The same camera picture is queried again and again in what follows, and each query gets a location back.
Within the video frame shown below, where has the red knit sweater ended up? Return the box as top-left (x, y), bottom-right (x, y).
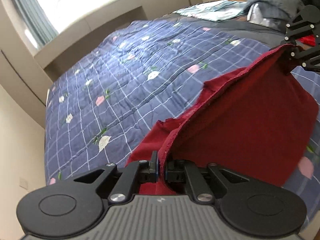
top-left (128, 44), bottom-right (319, 186)

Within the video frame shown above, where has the grey bed sheet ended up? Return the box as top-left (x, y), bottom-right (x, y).
top-left (156, 14), bottom-right (285, 48)

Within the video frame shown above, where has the blue plaid floral quilt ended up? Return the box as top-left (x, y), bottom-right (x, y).
top-left (44, 20), bottom-right (319, 222)

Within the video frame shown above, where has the light blue folded cloth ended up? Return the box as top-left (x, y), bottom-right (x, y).
top-left (173, 0), bottom-right (246, 22)

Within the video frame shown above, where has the beige wardrobe cabinet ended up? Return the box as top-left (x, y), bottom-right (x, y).
top-left (1, 0), bottom-right (53, 128)

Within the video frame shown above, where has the beige window bench shelf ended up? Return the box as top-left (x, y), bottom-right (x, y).
top-left (34, 0), bottom-right (147, 81)

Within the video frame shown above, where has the left blue curtain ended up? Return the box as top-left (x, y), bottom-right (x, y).
top-left (12, 0), bottom-right (58, 48)

